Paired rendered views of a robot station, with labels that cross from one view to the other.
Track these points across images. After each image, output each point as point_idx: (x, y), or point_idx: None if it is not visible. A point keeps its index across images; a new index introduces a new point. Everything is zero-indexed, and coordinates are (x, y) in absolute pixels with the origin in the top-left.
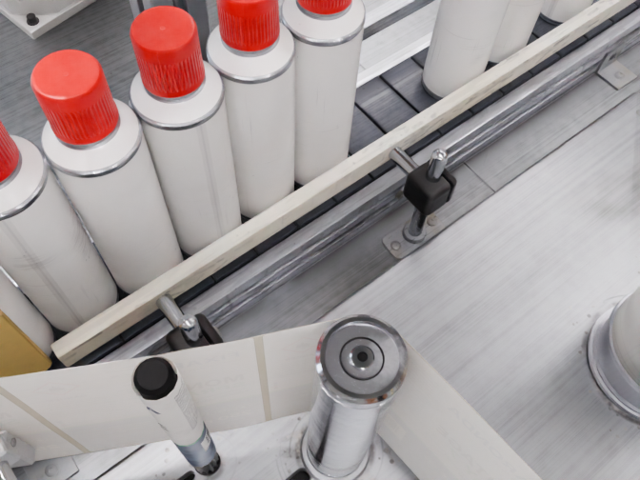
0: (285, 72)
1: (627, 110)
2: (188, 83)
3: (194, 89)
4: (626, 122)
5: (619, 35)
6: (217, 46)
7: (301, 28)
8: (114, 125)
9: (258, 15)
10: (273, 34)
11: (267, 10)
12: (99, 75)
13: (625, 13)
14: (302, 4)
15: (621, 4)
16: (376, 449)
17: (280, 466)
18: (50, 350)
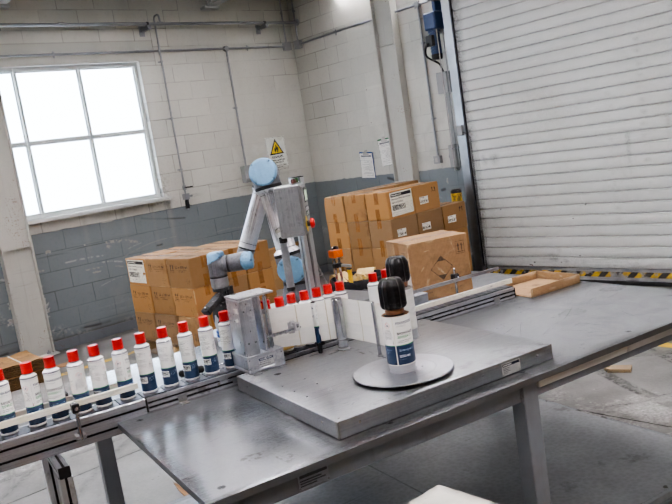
0: (333, 297)
1: (418, 320)
2: (318, 294)
3: (319, 296)
4: (417, 321)
5: (423, 315)
6: (323, 295)
7: (336, 293)
8: (308, 298)
9: (328, 287)
10: (331, 291)
11: (329, 286)
12: (307, 290)
13: (425, 312)
14: (336, 290)
15: (419, 307)
16: (351, 348)
17: (333, 351)
18: (293, 348)
